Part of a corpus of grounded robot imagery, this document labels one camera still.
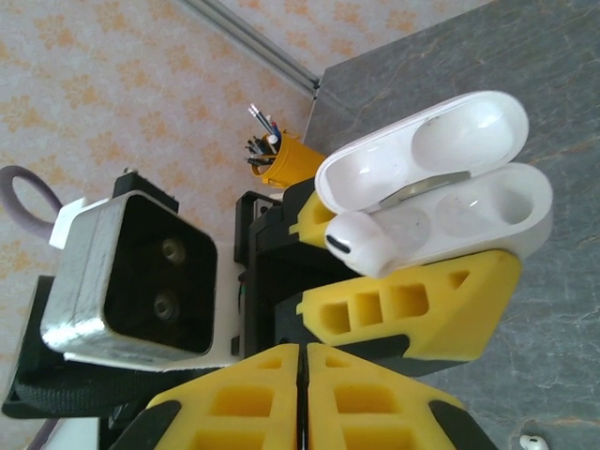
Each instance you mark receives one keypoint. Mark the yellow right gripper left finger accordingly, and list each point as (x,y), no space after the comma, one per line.
(262,384)

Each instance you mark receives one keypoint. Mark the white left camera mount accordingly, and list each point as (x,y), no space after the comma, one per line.
(227,304)

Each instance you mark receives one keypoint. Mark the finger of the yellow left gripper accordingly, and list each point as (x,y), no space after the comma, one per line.
(459,309)
(316,220)

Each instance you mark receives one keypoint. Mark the yellow pen holder cup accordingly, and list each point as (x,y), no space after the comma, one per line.
(295,161)

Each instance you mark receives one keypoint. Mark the black marker pen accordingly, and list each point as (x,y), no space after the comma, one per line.
(260,152)

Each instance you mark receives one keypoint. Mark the aluminium frame post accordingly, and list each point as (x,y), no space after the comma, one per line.
(253,42)

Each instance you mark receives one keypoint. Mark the white earbud charging case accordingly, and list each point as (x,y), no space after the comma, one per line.
(469,140)

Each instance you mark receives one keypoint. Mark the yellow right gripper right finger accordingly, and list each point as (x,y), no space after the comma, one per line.
(365,389)

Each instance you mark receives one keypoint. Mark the white pen blue cap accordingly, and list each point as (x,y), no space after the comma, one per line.
(273,133)

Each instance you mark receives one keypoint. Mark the silver pen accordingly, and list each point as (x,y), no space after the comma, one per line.
(260,119)

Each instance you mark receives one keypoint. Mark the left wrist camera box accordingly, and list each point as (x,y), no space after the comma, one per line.
(140,281)

